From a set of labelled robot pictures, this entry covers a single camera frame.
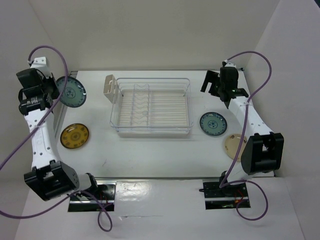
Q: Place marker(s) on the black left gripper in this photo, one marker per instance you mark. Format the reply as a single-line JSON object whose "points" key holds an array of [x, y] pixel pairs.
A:
{"points": [[51, 79]]}

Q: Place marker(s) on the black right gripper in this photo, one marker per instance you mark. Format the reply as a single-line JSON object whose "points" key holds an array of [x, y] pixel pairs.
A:
{"points": [[211, 77]]}

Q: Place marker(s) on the teal blue floral plate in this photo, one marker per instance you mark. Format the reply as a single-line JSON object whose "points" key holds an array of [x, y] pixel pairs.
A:
{"points": [[74, 94], [213, 124]]}

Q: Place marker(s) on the yellow patterned plate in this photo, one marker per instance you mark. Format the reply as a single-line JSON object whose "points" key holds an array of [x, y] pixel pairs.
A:
{"points": [[74, 136]]}

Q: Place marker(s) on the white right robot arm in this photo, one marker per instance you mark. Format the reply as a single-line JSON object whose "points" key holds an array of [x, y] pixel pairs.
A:
{"points": [[264, 148]]}

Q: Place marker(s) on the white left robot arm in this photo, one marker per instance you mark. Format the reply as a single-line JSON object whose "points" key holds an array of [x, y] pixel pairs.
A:
{"points": [[49, 177]]}

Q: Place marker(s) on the beige plate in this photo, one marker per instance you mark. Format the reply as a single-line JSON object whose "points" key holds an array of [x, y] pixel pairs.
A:
{"points": [[231, 145]]}

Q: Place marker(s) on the beige cutlery holder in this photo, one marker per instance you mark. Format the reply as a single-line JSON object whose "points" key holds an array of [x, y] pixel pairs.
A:
{"points": [[110, 88]]}

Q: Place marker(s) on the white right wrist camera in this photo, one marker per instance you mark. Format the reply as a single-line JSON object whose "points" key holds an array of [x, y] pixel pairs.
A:
{"points": [[226, 63]]}

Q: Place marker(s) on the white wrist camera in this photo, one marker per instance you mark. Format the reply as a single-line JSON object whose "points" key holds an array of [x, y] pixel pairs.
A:
{"points": [[42, 64], [226, 63]]}

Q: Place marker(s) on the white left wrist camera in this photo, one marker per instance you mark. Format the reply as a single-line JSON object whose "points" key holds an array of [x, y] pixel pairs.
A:
{"points": [[42, 64]]}

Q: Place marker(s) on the white wire dish rack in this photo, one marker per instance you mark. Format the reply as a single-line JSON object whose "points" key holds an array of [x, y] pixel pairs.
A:
{"points": [[154, 83]]}

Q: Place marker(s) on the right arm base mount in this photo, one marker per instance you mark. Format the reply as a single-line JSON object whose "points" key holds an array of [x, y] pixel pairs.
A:
{"points": [[229, 197]]}

